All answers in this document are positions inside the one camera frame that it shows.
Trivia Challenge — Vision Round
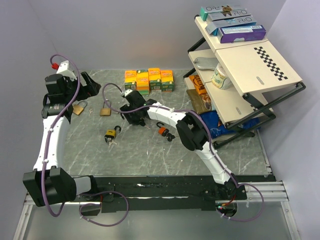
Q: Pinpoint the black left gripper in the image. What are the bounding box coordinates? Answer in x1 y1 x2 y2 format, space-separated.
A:
64 71 101 103

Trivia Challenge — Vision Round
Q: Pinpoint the black padlock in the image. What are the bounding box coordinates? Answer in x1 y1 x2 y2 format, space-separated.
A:
120 113 150 130

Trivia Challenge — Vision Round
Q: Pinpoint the large brass padlock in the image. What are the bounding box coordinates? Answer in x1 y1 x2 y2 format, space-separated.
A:
99 99 112 117

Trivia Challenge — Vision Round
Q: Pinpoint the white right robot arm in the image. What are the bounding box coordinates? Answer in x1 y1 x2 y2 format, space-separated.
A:
120 89 238 199

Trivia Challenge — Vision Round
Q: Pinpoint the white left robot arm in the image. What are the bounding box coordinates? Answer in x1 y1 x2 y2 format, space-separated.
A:
22 71 101 207

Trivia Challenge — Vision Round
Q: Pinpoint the orange padlock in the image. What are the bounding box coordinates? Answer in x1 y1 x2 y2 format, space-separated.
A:
156 121 180 142

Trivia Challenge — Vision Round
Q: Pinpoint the yellow padlock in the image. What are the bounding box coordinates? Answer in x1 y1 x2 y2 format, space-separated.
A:
104 125 122 147

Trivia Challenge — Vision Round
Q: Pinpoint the orange sponge pack stack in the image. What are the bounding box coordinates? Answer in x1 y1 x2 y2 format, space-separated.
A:
124 68 175 96

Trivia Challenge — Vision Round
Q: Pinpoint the brown snack bag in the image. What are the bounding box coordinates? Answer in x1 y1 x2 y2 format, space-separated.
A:
186 89 215 114

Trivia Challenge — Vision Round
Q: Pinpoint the orange snack bag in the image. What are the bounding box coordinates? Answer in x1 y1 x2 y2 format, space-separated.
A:
188 75 207 95

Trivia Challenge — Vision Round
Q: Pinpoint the blue bag under shelf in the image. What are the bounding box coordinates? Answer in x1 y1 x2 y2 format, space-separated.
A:
199 110 260 139

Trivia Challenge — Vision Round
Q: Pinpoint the silver foil pouch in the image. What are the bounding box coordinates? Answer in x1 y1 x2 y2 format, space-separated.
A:
193 57 219 71

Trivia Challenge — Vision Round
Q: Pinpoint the cream tiered shelf rack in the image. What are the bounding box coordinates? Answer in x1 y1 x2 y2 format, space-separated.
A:
184 15 306 149

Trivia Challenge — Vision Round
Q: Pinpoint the grey R.O.C.S. toothpaste box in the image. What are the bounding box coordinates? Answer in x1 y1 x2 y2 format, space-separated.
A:
205 9 257 36

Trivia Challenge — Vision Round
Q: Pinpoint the teal R.O.C.S. toothpaste box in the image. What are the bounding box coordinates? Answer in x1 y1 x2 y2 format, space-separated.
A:
200 4 243 21

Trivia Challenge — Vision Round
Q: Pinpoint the purple toothpaste box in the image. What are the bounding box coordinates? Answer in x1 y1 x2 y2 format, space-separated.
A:
217 25 267 44

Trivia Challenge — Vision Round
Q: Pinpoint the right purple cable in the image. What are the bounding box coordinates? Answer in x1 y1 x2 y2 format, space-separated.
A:
101 82 265 223

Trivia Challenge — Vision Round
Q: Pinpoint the purple cable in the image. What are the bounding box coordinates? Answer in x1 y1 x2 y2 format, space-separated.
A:
101 82 265 223
41 54 130 228

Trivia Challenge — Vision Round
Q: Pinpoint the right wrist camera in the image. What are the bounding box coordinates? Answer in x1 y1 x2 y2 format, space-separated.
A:
121 89 133 98

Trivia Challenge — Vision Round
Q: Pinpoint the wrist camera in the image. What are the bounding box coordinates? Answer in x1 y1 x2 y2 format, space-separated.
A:
51 60 77 81
121 89 133 98

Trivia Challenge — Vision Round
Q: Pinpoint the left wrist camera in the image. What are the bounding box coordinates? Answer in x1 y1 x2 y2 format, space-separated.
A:
51 60 77 81

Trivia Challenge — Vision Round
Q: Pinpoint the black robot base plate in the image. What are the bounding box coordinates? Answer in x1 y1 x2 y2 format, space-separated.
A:
67 174 276 217

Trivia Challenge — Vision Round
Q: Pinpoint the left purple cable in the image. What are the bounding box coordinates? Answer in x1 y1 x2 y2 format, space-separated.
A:
41 54 130 228

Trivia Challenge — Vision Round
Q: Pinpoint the aluminium rail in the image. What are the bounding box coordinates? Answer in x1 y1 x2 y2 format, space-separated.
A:
14 182 300 240

